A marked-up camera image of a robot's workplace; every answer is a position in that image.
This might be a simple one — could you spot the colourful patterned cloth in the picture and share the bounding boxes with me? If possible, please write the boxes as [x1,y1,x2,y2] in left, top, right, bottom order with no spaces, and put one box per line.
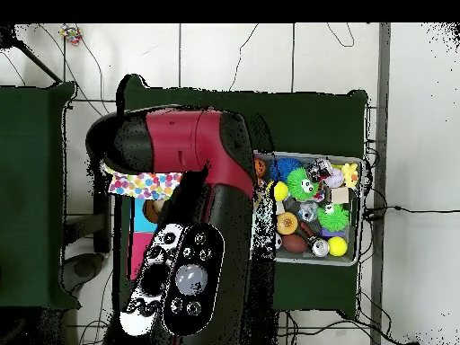
[100,161,184,201]

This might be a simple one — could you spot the shallow clear bin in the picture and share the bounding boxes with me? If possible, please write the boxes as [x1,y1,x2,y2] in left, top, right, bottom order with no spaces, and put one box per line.
[251,150,364,267]

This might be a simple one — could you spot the wooden box with three holes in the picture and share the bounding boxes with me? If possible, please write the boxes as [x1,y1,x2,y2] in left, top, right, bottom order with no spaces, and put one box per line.
[128,197,168,281]

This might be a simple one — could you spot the small orange basketball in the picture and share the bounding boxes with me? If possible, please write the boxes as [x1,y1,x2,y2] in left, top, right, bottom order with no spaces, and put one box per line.
[254,157,269,179]

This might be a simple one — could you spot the yellow ball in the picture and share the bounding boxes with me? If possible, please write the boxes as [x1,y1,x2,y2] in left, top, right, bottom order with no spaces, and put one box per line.
[327,236,349,259]
[270,180,290,202]

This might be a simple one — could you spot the blue spiky ball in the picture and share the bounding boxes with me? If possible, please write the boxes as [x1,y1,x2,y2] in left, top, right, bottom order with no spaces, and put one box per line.
[270,157,302,182]

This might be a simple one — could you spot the green spiky ball with eyes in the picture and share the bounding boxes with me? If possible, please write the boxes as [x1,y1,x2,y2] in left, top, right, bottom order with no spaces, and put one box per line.
[286,167,320,201]

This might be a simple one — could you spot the small brown football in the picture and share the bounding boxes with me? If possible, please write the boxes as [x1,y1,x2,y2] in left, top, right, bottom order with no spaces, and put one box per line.
[281,233,309,254]

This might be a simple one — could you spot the dark green table cloth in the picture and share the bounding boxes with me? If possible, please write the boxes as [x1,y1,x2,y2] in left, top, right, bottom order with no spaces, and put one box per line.
[114,74,369,317]

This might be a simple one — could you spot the green covered side table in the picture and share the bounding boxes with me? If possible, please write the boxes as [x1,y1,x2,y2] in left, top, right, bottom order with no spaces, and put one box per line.
[0,82,76,310]

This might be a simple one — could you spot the small colourful toy on floor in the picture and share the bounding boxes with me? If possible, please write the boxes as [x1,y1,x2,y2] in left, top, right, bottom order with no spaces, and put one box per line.
[59,24,84,46]

